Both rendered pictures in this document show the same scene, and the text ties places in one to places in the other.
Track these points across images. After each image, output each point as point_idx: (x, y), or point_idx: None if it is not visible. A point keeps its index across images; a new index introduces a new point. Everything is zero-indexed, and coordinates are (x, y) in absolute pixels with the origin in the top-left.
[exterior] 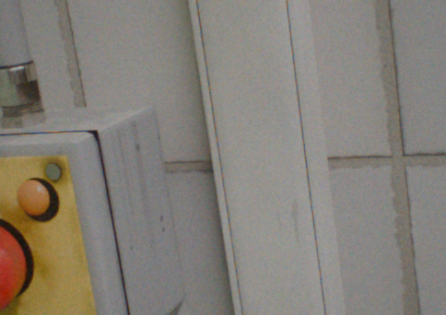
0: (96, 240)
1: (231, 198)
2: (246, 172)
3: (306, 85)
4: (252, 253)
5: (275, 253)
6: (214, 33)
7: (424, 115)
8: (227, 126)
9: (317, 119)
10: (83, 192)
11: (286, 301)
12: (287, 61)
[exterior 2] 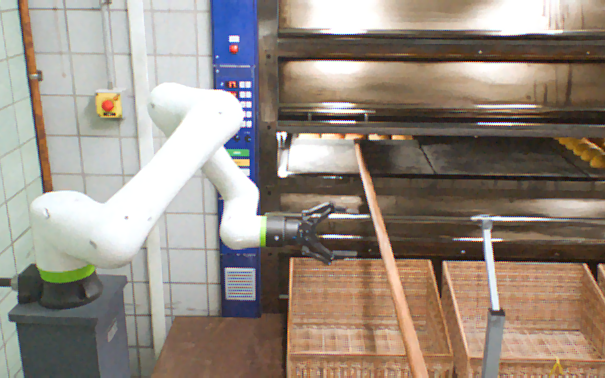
0: (122, 103)
1: (137, 100)
2: (139, 97)
3: (147, 87)
4: (139, 107)
5: (142, 107)
6: (136, 80)
7: None
8: (137, 91)
9: (148, 91)
10: (121, 97)
11: (143, 113)
12: (145, 84)
